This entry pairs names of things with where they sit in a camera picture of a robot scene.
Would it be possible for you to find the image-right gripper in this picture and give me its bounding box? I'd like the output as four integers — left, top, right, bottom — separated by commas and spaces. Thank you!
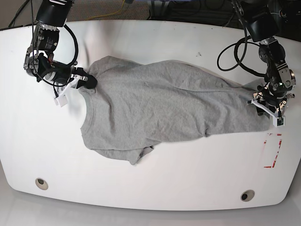
247, 92, 295, 117

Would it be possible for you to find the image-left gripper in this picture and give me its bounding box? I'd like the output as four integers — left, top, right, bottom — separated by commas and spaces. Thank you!
53, 67, 98, 99

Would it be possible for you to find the grey t-shirt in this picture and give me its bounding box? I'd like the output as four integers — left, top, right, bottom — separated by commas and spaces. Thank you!
79, 56, 270, 165

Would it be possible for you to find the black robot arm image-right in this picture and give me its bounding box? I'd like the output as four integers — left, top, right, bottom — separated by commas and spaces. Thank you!
232, 0, 296, 126

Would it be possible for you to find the red tape rectangle marking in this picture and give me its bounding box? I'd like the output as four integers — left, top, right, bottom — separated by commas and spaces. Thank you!
261, 133, 282, 169

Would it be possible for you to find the right table grommet hole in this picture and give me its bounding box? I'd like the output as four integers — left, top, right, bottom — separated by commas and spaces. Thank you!
240, 190, 255, 202

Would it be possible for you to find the table grommet hole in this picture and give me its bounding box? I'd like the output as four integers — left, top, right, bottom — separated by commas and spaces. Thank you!
35, 178, 48, 191
240, 190, 255, 202

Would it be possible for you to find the left table grommet hole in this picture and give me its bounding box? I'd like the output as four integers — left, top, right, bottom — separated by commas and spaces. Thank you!
35, 178, 48, 191

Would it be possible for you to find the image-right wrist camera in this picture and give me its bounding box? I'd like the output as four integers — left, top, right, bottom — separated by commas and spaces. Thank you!
272, 116, 285, 128

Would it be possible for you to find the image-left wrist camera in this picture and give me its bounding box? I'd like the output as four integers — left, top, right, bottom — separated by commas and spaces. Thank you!
54, 95, 68, 107

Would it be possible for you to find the image-left arm black cable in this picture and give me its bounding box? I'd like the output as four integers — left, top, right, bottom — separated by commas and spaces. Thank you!
53, 23, 79, 69

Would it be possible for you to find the image-right arm black cable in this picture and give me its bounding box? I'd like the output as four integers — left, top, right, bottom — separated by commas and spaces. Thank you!
216, 0, 266, 78

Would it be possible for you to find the yellow cable on floor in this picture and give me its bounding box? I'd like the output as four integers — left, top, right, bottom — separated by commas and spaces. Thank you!
88, 0, 125, 20

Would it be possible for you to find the black cable on floor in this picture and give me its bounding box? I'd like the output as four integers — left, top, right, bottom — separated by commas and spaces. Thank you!
8, 0, 31, 28

